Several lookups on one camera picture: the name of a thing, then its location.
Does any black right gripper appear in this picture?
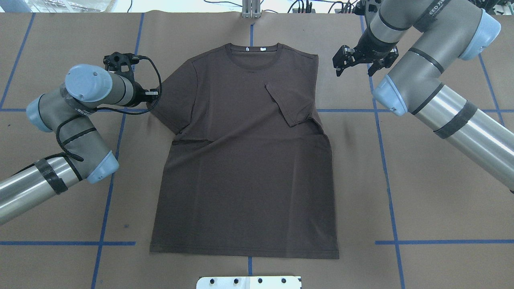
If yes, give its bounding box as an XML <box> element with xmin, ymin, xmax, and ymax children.
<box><xmin>332</xmin><ymin>39</ymin><xmax>399</xmax><ymax>77</ymax></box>

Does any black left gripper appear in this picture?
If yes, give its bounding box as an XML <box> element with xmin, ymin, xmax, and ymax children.
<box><xmin>131</xmin><ymin>83</ymin><xmax>159</xmax><ymax>106</ymax></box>

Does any brown t-shirt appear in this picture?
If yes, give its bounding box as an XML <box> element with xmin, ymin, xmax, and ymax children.
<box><xmin>149</xmin><ymin>43</ymin><xmax>339</xmax><ymax>259</ymax></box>

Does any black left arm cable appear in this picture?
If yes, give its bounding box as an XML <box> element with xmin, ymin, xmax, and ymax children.
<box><xmin>16</xmin><ymin>55</ymin><xmax>163</xmax><ymax>177</ymax></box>

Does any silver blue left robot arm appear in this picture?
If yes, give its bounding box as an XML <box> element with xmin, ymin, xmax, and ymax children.
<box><xmin>0</xmin><ymin>64</ymin><xmax>162</xmax><ymax>224</ymax></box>

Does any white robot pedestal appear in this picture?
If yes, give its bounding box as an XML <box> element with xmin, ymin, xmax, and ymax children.
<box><xmin>196</xmin><ymin>276</ymin><xmax>303</xmax><ymax>289</ymax></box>

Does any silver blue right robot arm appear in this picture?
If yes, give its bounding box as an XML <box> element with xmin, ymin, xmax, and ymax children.
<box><xmin>332</xmin><ymin>0</ymin><xmax>514</xmax><ymax>191</ymax></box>

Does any aluminium frame post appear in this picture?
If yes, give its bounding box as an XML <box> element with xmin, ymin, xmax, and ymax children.
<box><xmin>242</xmin><ymin>0</ymin><xmax>262</xmax><ymax>19</ymax></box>

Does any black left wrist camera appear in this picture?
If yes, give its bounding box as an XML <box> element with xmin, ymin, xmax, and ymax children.
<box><xmin>103</xmin><ymin>52</ymin><xmax>140</xmax><ymax>78</ymax></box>

